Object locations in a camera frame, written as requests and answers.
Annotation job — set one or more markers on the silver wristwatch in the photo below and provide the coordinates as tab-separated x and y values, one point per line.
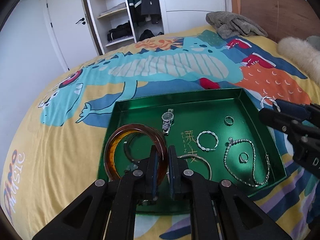
167	116

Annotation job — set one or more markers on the black folded clothes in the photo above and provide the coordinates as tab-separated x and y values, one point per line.
120	32

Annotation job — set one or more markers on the white fur pillow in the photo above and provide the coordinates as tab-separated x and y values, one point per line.
300	52

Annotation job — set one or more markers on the dinosaur printed yellow bedsheet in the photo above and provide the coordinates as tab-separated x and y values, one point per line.
62	130

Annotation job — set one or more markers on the white wardrobe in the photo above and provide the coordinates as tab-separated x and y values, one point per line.
195	5

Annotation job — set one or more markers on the green hanging jacket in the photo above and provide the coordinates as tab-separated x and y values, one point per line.
132	2

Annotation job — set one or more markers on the green tray box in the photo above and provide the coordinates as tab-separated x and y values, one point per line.
205	110

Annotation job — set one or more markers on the dark brown bangle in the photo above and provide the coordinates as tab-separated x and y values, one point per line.
127	152

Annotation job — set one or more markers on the wooden headboard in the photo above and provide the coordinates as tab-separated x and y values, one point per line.
275	12

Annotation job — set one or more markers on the white door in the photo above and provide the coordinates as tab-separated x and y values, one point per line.
67	37

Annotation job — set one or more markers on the dark bag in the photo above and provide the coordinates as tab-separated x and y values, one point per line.
147	35

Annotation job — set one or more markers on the large twisted silver bangle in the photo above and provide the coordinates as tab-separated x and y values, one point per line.
271	100

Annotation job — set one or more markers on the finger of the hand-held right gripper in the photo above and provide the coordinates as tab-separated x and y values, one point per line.
292	108
277	120

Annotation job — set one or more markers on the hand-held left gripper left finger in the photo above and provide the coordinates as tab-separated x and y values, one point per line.
154	160

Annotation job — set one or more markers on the light grey folded clothes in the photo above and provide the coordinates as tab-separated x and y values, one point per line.
113	8

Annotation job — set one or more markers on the grey fleece blanket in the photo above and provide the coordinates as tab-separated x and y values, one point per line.
232	23

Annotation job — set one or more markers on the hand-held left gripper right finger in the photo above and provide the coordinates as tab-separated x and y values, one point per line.
172	160

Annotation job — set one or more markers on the pale green duvet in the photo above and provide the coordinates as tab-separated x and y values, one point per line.
315	40

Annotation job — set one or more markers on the amber bangle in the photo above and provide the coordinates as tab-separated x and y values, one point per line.
109	160

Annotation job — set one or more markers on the black hanging jacket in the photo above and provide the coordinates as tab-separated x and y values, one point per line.
150	2

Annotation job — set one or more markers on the thin silver bangle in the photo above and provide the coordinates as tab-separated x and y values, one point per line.
207	166

